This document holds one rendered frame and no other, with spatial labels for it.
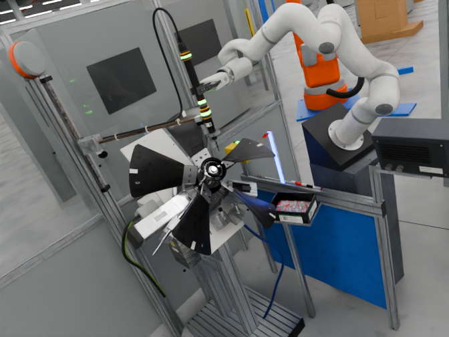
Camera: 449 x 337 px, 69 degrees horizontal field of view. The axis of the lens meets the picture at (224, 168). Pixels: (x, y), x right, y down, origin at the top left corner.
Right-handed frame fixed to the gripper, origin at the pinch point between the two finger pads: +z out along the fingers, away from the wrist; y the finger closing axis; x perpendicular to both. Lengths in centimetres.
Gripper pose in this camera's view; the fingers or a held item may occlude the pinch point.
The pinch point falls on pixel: (198, 89)
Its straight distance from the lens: 144.1
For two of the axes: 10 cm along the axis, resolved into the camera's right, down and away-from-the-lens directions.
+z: -6.9, 5.0, -5.3
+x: -3.0, -8.6, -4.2
